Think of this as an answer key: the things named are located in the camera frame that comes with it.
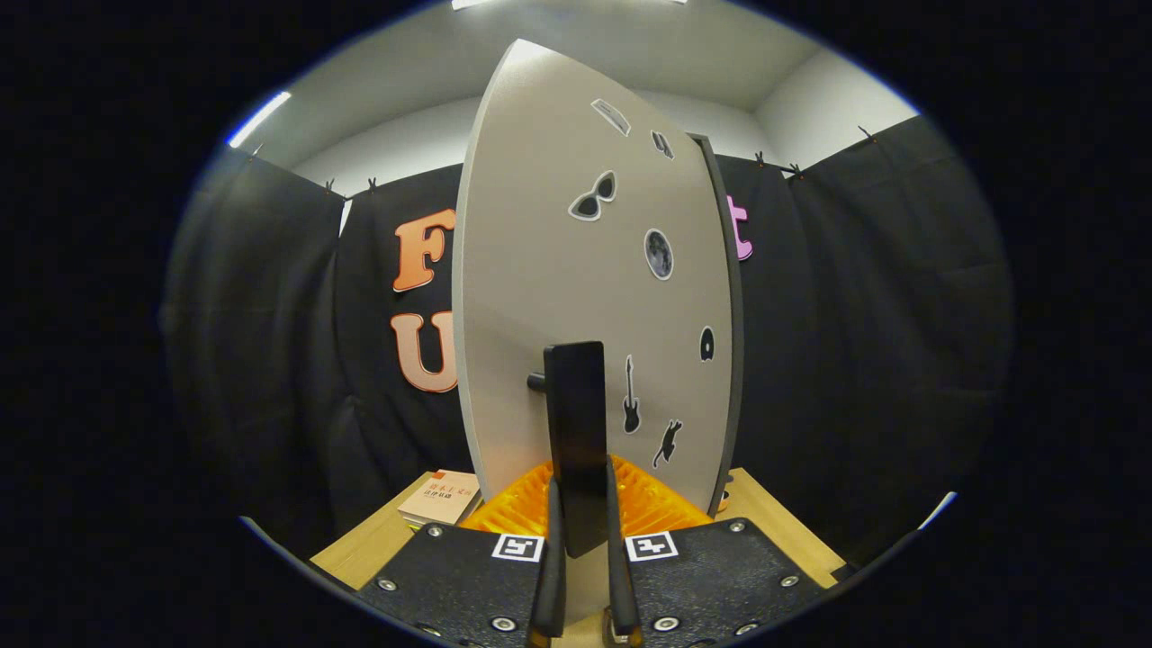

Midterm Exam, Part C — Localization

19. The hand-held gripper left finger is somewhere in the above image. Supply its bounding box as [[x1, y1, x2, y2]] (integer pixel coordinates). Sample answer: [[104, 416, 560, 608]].
[[355, 459, 570, 648]]

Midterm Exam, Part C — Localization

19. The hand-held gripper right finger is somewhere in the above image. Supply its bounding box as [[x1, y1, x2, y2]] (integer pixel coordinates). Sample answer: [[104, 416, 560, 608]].
[[601, 454, 827, 648]]

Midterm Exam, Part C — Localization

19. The dark grey shoe cabinet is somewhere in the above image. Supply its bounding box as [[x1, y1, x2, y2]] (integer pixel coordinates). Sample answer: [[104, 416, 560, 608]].
[[688, 133, 746, 518]]

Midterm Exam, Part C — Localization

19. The beige shoe cabinet door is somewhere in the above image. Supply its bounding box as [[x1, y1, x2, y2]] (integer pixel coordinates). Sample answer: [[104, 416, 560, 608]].
[[450, 38, 734, 624]]

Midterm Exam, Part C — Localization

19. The orange cover book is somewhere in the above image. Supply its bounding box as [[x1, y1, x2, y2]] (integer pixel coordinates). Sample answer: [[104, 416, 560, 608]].
[[397, 470, 482, 527]]

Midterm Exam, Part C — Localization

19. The black backdrop cloth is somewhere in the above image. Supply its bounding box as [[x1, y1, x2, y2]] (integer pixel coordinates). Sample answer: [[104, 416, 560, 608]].
[[160, 112, 1018, 577]]

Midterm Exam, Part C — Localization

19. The ceiling light panel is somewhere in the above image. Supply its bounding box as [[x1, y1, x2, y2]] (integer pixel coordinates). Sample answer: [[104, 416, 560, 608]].
[[450, 0, 689, 9], [227, 90, 293, 149]]

